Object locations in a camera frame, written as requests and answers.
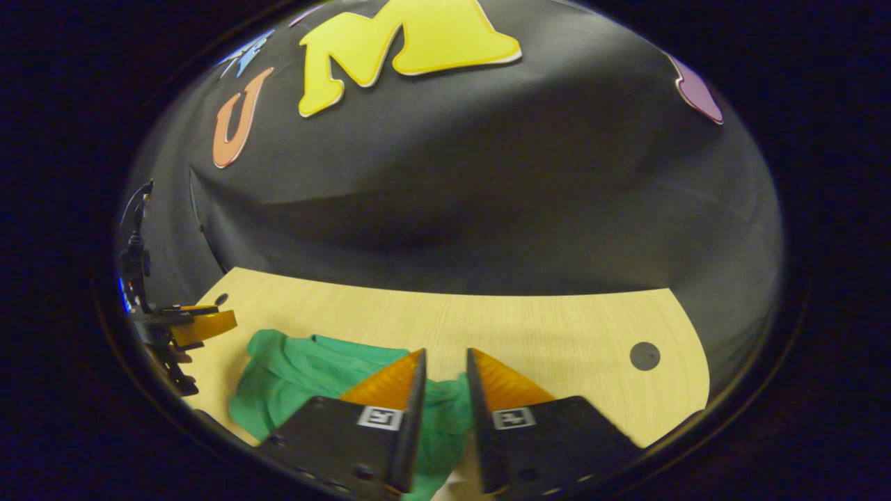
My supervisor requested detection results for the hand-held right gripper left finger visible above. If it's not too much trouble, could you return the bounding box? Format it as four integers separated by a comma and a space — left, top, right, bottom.
256, 348, 427, 500

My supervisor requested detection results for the black backdrop cloth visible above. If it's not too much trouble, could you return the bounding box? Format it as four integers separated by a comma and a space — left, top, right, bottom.
122, 0, 786, 390

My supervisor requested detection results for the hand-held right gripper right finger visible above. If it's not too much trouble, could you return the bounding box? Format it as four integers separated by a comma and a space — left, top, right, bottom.
465, 348, 645, 496

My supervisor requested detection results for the green T-shirt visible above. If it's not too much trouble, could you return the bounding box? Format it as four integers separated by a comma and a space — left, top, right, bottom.
228, 328, 475, 501

